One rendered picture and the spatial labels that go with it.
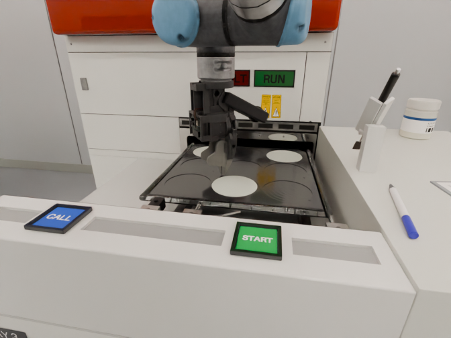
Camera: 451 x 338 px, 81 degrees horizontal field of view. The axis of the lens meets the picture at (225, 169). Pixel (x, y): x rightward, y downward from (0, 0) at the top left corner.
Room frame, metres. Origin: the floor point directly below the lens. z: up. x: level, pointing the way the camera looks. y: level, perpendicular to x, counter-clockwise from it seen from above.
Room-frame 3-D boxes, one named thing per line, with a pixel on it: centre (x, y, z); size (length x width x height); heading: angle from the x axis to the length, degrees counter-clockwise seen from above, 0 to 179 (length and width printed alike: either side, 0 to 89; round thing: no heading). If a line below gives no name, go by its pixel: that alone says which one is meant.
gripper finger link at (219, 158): (0.55, 0.02, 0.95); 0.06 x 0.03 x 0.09; 116
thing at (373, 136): (0.47, -0.26, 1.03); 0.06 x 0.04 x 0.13; 170
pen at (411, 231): (0.32, -0.24, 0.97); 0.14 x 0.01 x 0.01; 160
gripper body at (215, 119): (0.56, 0.03, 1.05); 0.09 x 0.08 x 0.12; 116
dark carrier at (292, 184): (0.62, -0.04, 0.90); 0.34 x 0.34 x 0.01; 80
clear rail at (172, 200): (0.44, -0.01, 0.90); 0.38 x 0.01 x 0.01; 80
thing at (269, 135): (0.83, -0.06, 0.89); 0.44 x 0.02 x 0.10; 80
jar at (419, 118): (0.68, -0.50, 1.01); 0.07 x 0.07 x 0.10
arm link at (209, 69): (0.56, 0.02, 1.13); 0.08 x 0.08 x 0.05
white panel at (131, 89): (0.87, 0.11, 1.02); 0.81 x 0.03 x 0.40; 80
